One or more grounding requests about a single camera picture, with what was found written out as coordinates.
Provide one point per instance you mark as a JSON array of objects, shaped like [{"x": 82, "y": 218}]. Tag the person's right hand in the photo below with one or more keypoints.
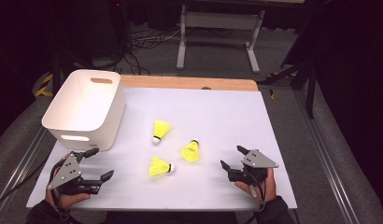
[{"x": 269, "y": 189}]

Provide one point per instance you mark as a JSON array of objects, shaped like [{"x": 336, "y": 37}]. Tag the person's left hand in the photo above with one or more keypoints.
[{"x": 68, "y": 200}]

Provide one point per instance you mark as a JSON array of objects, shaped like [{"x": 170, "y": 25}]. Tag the black yellow hazard tape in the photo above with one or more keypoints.
[{"x": 43, "y": 88}]

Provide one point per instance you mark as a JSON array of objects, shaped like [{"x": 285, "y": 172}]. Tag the black tripod stand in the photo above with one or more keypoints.
[{"x": 57, "y": 73}]

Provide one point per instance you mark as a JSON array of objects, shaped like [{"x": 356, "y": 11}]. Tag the dark curtain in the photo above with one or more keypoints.
[
  {"x": 357, "y": 77},
  {"x": 15, "y": 56}
]

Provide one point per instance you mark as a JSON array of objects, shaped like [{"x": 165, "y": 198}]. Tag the white table mat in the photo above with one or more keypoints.
[{"x": 211, "y": 118}]

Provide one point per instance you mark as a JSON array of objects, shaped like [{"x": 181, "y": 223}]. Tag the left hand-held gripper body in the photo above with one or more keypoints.
[{"x": 66, "y": 172}]

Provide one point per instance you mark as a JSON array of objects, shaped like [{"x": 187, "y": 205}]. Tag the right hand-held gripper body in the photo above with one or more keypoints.
[{"x": 258, "y": 161}]

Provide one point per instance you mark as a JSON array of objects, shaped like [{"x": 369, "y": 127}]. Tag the black metal stand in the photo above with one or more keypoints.
[{"x": 310, "y": 90}]

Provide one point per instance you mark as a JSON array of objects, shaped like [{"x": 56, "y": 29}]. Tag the yellow shuttlecock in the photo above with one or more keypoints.
[
  {"x": 190, "y": 151},
  {"x": 161, "y": 128},
  {"x": 158, "y": 166}
]

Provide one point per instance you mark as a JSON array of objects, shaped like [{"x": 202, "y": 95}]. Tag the grey metal table frame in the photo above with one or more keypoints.
[{"x": 217, "y": 20}]

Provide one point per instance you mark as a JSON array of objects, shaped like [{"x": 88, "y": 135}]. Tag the white plastic bin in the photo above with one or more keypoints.
[{"x": 83, "y": 105}]

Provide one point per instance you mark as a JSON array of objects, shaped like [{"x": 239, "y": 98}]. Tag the grey metal floor rail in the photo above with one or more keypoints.
[
  {"x": 323, "y": 158},
  {"x": 18, "y": 174}
]

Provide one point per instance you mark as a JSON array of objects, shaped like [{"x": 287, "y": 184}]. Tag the wooden table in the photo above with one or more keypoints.
[{"x": 180, "y": 82}]

